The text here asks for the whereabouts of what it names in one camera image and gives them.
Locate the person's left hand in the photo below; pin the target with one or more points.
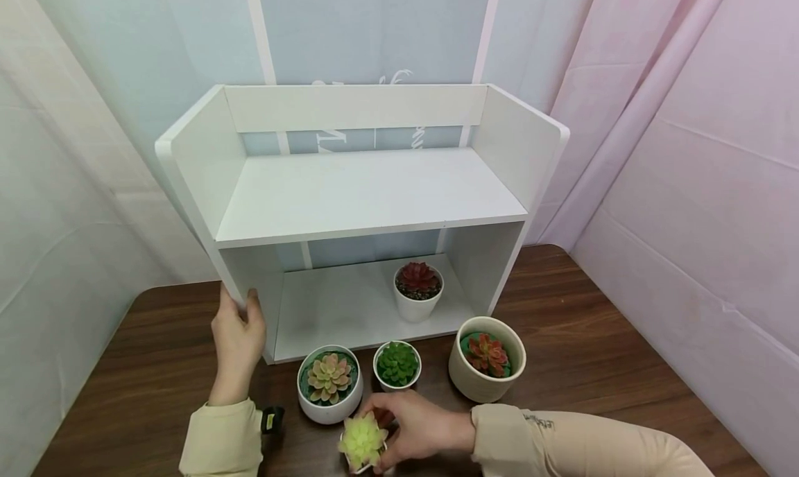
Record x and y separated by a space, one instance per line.
237 352

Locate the person's right hand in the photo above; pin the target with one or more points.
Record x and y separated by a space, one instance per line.
424 428

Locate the yellow green succulent white pot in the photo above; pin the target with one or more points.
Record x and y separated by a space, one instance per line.
362 441

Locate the white wooden two-tier shelf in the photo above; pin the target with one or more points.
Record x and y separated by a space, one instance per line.
368 193

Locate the person's right forearm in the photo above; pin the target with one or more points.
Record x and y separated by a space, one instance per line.
580 446

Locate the person's left forearm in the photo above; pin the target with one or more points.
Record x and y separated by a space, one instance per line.
221 439

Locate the green succulent small white pot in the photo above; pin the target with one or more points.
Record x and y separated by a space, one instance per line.
397 365

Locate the black wrist band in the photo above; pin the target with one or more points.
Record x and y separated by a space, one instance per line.
273 419

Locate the red succulent beige pot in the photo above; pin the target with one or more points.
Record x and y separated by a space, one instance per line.
484 362

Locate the pink green succulent white pot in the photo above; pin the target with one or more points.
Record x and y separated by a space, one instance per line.
329 380

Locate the dark red succulent white pot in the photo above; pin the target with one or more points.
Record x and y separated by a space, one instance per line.
417 290

